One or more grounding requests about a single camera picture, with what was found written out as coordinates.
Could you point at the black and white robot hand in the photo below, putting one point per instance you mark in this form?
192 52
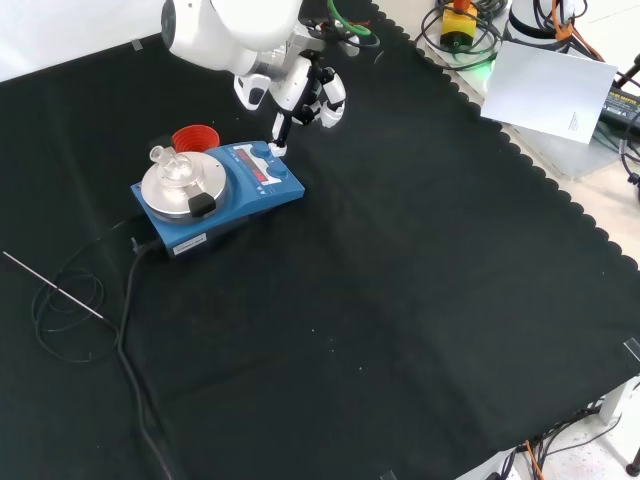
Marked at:
295 95

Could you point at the white table leg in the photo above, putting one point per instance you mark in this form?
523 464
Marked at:
617 402

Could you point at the black power adapter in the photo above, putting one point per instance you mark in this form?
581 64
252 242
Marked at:
622 107

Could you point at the grey tape piece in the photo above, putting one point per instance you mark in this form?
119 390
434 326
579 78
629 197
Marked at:
632 349
136 45
387 475

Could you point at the clear round-bottom glass flask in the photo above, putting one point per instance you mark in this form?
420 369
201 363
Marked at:
172 167

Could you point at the yellow stop button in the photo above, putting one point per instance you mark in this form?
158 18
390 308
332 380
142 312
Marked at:
457 25

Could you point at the orange ribbed funnel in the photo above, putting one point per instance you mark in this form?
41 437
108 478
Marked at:
196 139

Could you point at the black table cloth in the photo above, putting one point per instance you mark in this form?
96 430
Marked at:
400 250

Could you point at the blue-based heater with steel plate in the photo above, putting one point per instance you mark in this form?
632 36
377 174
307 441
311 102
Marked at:
235 200

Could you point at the pale board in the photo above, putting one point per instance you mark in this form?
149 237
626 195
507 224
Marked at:
545 92

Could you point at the thin metal probe rod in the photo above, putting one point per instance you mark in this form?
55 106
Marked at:
55 286

